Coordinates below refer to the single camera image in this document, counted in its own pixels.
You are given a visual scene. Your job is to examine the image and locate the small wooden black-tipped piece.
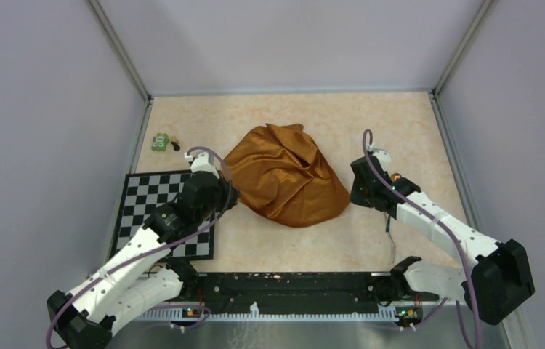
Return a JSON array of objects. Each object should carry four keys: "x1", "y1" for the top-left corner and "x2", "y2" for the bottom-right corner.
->
[{"x1": 170, "y1": 137, "x2": 181, "y2": 152}]

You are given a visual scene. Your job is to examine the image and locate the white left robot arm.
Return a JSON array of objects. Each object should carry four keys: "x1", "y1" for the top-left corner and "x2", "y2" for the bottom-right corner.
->
[{"x1": 45, "y1": 146, "x2": 238, "y2": 348}]

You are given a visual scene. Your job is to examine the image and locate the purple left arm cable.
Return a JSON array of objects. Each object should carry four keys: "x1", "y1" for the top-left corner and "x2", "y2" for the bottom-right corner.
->
[{"x1": 45, "y1": 145, "x2": 233, "y2": 349}]

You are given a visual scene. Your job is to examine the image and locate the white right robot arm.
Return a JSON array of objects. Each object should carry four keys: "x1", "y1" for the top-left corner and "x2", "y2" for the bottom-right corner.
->
[{"x1": 350, "y1": 150, "x2": 536, "y2": 325}]

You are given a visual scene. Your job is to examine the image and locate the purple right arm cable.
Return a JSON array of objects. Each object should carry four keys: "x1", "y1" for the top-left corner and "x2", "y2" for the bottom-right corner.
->
[{"x1": 362, "y1": 128, "x2": 484, "y2": 349}]

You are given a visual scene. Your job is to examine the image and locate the black white chessboard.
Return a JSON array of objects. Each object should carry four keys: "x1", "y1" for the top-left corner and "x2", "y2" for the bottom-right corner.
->
[{"x1": 110, "y1": 170, "x2": 216, "y2": 263}]

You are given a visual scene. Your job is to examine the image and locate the brown satin napkin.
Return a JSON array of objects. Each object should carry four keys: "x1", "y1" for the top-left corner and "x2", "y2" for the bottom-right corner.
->
[{"x1": 224, "y1": 124, "x2": 350, "y2": 228}]

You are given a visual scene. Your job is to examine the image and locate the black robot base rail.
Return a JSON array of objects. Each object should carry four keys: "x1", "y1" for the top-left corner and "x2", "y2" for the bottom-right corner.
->
[{"x1": 172, "y1": 272, "x2": 439, "y2": 316}]

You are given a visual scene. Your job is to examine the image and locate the green toy block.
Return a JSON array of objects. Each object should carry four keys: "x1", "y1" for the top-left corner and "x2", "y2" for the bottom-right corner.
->
[{"x1": 151, "y1": 133, "x2": 170, "y2": 152}]

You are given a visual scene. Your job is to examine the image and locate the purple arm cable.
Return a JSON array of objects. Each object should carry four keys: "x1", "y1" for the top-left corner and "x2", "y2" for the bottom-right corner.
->
[
  {"x1": 45, "y1": 145, "x2": 233, "y2": 349},
  {"x1": 362, "y1": 128, "x2": 484, "y2": 349}
]

